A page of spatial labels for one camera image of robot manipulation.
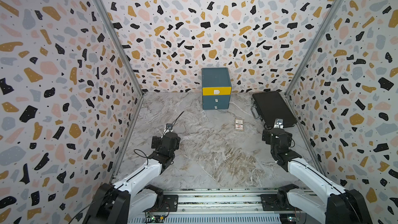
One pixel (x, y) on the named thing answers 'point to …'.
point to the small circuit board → (155, 219)
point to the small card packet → (239, 124)
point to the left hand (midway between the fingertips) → (166, 136)
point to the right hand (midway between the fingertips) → (277, 131)
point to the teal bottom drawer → (214, 106)
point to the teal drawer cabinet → (215, 77)
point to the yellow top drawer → (216, 90)
